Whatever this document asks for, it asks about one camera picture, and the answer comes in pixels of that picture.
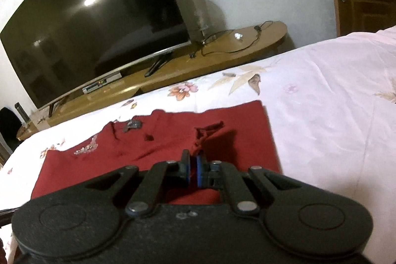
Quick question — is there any dark red knitted garment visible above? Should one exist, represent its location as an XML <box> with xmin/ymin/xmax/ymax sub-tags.
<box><xmin>31</xmin><ymin>100</ymin><xmax>281</xmax><ymax>198</ymax></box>

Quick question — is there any wooden tv stand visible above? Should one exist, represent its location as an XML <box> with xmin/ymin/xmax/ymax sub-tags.
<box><xmin>17</xmin><ymin>22</ymin><xmax>287</xmax><ymax>141</ymax></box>

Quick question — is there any floral white bed sheet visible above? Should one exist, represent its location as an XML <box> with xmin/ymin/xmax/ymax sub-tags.
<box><xmin>1</xmin><ymin>27</ymin><xmax>395</xmax><ymax>263</ymax></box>

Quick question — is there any small white object on stand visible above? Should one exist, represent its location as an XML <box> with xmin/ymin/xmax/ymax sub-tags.
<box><xmin>234</xmin><ymin>33</ymin><xmax>243</xmax><ymax>40</ymax></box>

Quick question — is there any grey cylindrical speaker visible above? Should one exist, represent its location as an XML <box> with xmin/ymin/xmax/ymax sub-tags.
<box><xmin>179</xmin><ymin>0</ymin><xmax>211</xmax><ymax>43</ymax></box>

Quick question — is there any dark cylindrical bottle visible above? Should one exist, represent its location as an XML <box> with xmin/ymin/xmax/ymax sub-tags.
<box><xmin>14</xmin><ymin>102</ymin><xmax>31</xmax><ymax>124</ymax></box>

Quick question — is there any black chair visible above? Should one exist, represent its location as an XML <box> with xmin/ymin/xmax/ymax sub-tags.
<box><xmin>0</xmin><ymin>107</ymin><xmax>22</xmax><ymax>151</ymax></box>

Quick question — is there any large black television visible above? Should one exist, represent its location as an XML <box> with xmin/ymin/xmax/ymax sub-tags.
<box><xmin>1</xmin><ymin>0</ymin><xmax>190</xmax><ymax>108</ymax></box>

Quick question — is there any black power cable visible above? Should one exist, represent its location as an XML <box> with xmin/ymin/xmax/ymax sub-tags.
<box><xmin>189</xmin><ymin>20</ymin><xmax>275</xmax><ymax>59</ymax></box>

